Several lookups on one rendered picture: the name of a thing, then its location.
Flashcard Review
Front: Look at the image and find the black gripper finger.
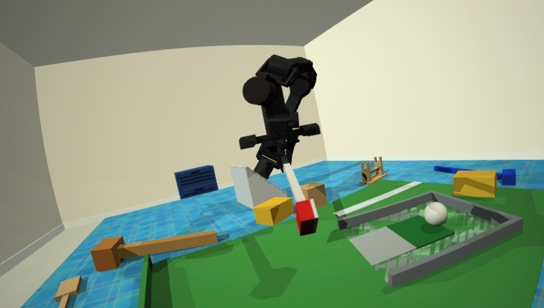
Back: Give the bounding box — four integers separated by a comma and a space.
285, 140, 300, 165
263, 144, 284, 172

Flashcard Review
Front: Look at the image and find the white ball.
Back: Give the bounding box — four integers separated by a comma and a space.
424, 202, 448, 226

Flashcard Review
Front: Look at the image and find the yellow rectangular block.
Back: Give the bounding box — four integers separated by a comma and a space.
253, 197, 294, 226
453, 170, 497, 198

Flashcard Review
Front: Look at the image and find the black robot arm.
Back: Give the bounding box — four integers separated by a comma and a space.
242, 55, 317, 180

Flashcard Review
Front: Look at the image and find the pale grey flat strip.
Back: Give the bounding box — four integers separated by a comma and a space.
333, 182, 422, 217

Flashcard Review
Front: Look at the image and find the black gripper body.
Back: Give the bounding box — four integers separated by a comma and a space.
239, 104, 321, 150

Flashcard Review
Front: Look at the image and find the red putter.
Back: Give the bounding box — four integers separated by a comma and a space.
279, 151, 319, 236

